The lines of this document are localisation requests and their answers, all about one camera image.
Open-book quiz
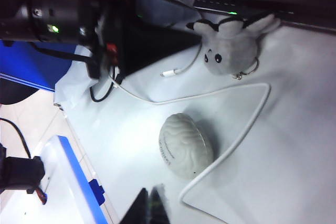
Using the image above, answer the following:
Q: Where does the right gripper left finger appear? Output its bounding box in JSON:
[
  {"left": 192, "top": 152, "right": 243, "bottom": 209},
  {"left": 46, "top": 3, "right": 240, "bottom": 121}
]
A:
[{"left": 119, "top": 187, "right": 148, "bottom": 224}]

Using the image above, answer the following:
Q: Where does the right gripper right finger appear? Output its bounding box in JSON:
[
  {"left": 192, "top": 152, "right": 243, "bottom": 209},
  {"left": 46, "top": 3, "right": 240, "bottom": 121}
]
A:
[{"left": 151, "top": 183, "right": 173, "bottom": 224}]

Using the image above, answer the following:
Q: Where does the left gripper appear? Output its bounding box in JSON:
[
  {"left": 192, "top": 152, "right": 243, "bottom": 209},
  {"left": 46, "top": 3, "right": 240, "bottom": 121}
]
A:
[{"left": 78, "top": 0, "right": 203, "bottom": 80}]

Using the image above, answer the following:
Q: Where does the grey plush octopus keychain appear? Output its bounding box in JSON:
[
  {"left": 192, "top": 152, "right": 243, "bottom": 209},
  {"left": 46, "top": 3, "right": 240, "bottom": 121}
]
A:
[{"left": 186, "top": 13, "right": 281, "bottom": 80}]

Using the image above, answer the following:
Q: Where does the white brain-shaped squeeze toy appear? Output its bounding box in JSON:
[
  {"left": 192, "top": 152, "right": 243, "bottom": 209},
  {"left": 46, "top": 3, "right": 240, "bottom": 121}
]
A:
[{"left": 159, "top": 112, "right": 215, "bottom": 182}]

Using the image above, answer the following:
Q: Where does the white box with blue rim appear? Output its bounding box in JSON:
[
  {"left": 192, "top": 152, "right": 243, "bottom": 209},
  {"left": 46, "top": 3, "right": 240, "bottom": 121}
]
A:
[{"left": 0, "top": 134, "right": 111, "bottom": 224}]

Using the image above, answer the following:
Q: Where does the white plastic bag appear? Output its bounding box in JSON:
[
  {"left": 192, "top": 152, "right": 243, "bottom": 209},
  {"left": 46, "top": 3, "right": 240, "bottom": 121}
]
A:
[{"left": 54, "top": 42, "right": 106, "bottom": 111}]

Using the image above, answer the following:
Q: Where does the white cable with USB-C plug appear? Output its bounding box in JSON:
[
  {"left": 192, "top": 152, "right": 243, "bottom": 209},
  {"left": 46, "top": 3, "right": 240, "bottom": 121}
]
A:
[{"left": 160, "top": 42, "right": 203, "bottom": 78}]

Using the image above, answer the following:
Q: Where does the thin black cable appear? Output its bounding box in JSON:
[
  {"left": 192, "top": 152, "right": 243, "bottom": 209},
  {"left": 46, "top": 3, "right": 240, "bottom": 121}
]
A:
[{"left": 89, "top": 63, "right": 125, "bottom": 103}]

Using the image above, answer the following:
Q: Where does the black mount with red part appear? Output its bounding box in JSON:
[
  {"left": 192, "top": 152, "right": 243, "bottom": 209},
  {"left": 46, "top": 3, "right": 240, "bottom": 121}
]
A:
[{"left": 0, "top": 142, "right": 48, "bottom": 206}]

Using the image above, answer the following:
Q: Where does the long white charger cable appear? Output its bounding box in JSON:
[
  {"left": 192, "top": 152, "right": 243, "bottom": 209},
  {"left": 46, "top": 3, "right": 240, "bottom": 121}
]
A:
[{"left": 112, "top": 81, "right": 271, "bottom": 214}]

